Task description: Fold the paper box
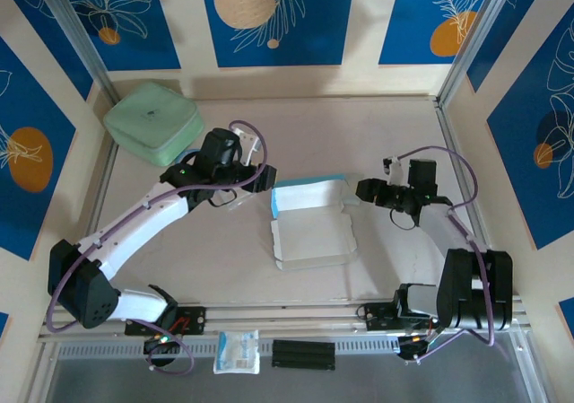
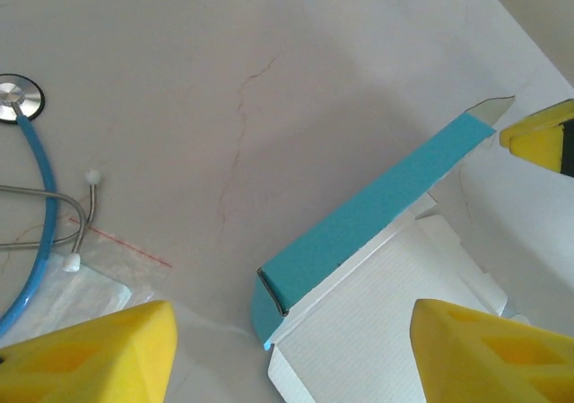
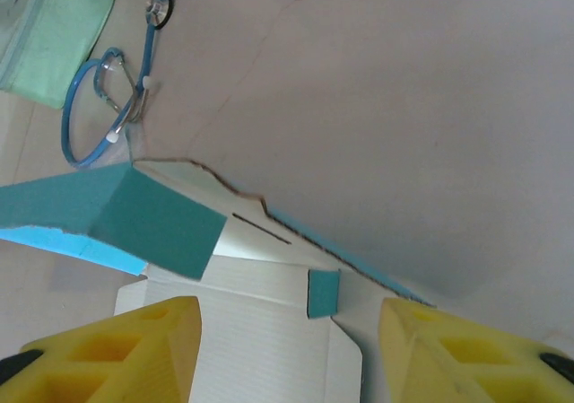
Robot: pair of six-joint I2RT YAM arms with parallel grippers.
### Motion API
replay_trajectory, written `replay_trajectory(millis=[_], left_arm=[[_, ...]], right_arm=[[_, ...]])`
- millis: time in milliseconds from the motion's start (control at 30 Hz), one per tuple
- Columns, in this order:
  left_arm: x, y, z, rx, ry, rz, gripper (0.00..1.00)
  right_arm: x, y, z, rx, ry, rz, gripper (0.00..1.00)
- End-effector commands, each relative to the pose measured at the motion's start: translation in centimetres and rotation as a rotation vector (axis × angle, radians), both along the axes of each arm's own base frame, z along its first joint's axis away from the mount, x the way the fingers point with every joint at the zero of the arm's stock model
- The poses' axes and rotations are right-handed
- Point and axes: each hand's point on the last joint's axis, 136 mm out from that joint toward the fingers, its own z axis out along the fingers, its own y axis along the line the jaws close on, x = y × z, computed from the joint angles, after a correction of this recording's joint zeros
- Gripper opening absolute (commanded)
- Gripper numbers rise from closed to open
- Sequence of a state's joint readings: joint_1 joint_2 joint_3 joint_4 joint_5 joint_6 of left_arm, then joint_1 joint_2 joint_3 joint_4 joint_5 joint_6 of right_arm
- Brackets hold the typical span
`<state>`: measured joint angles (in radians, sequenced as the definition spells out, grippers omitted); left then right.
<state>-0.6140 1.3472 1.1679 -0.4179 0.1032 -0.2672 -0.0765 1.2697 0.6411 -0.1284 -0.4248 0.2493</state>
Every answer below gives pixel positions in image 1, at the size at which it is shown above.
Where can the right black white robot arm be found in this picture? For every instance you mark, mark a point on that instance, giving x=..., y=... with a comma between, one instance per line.
x=471, y=291

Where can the teal white paper box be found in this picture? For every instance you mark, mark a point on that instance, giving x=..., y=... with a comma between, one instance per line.
x=314, y=237

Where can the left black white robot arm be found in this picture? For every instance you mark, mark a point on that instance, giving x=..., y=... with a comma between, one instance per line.
x=130, y=237

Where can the black rectangular block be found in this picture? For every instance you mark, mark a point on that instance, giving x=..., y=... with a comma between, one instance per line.
x=304, y=354

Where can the green zip pouch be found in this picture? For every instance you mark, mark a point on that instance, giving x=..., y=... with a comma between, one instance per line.
x=148, y=116

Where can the white gauze packet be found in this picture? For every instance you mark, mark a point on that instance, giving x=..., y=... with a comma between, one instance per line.
x=237, y=351

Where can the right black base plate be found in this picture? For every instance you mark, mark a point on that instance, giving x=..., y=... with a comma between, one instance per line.
x=376, y=318

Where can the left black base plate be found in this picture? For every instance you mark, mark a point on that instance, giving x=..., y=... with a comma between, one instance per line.
x=195, y=320

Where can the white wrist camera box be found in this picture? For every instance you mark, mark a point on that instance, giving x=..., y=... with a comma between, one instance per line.
x=247, y=145
x=394, y=169

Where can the aluminium corner post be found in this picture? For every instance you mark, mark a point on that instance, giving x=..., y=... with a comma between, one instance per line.
x=76, y=30
x=479, y=30

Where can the aluminium side rail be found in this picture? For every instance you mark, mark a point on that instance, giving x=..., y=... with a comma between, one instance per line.
x=453, y=142
x=105, y=183

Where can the clear plastic bag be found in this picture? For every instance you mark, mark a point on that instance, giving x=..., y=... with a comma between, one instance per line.
x=238, y=204

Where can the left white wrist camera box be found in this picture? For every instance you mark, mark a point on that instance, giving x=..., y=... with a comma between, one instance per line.
x=247, y=145

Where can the grey metal sheet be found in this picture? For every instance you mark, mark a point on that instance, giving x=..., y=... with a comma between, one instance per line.
x=403, y=380

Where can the small black circuit board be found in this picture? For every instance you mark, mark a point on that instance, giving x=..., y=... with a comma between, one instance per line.
x=417, y=347
x=161, y=345

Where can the aluminium cross rail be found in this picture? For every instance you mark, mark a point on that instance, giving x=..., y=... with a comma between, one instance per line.
x=291, y=320

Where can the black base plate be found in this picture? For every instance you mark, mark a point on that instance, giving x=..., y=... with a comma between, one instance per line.
x=195, y=320
x=376, y=318

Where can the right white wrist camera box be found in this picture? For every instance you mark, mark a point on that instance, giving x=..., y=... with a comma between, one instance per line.
x=394, y=169

